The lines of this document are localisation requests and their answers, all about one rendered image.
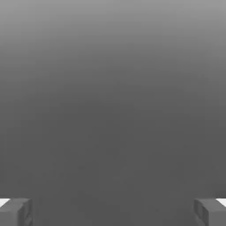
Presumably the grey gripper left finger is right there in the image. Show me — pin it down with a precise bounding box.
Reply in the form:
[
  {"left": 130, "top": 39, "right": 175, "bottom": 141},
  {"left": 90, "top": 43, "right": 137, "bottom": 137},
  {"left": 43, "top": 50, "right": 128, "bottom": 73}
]
[{"left": 0, "top": 198, "right": 34, "bottom": 226}]

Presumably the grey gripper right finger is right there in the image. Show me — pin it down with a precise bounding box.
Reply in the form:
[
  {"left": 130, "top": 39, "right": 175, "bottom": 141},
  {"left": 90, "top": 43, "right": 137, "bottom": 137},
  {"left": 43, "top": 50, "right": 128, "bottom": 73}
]
[{"left": 193, "top": 198, "right": 226, "bottom": 226}]

